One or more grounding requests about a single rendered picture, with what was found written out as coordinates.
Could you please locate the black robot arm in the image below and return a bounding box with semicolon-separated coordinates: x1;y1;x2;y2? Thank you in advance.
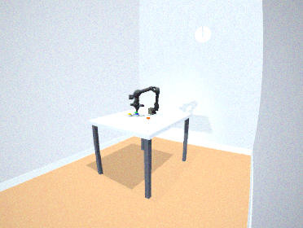
129;85;160;113

